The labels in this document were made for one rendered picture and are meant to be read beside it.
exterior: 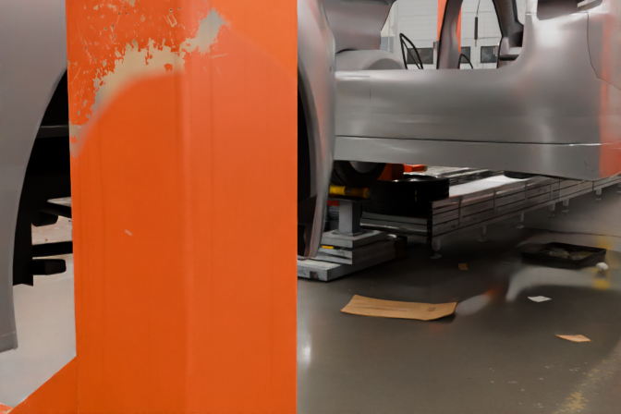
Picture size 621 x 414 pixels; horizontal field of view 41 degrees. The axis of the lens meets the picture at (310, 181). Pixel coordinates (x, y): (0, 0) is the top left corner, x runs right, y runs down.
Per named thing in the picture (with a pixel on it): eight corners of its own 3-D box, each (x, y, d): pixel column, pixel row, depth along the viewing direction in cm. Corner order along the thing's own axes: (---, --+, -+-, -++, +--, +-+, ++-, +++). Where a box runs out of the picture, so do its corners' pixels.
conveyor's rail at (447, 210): (432, 235, 540) (433, 201, 538) (425, 234, 543) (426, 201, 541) (559, 196, 739) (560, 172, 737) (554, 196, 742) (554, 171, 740)
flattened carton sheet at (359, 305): (449, 323, 396) (449, 316, 396) (340, 313, 413) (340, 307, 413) (458, 307, 425) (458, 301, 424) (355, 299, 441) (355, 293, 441)
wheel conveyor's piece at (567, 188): (558, 214, 742) (560, 172, 738) (470, 206, 792) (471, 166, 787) (592, 202, 822) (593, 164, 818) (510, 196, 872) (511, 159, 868)
